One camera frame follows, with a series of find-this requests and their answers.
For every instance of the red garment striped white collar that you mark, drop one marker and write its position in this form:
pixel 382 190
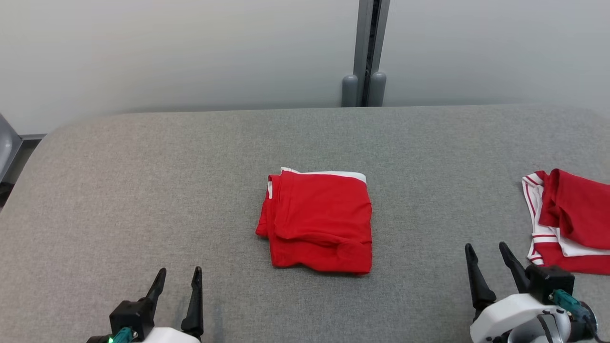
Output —
pixel 576 209

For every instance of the grey metal object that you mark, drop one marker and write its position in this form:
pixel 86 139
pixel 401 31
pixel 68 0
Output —
pixel 7 143

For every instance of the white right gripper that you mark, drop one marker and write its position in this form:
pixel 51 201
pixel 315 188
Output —
pixel 510 319

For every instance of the grey cylindrical post foot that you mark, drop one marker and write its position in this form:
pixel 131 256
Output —
pixel 378 90
pixel 350 93

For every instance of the grey vertical partition post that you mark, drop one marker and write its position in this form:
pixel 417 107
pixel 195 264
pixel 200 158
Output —
pixel 371 43

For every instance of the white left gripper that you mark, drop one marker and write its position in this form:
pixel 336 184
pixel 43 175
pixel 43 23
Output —
pixel 169 336

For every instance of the red garment plain white trim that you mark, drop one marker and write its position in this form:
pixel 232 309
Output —
pixel 319 224

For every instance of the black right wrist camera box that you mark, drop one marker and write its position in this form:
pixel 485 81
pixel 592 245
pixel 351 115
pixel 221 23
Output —
pixel 550 283

